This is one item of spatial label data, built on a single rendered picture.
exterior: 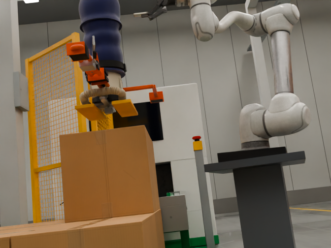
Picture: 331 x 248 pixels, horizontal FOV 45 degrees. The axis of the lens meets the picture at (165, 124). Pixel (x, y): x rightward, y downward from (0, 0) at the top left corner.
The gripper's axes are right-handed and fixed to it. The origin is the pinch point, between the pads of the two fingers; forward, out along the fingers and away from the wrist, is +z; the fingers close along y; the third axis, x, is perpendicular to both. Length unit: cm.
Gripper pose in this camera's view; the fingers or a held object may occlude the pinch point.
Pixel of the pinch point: (134, 2)
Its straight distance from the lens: 208.2
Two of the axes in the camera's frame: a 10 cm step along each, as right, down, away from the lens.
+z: -9.9, 1.2, 0.0
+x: 0.2, 1.8, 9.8
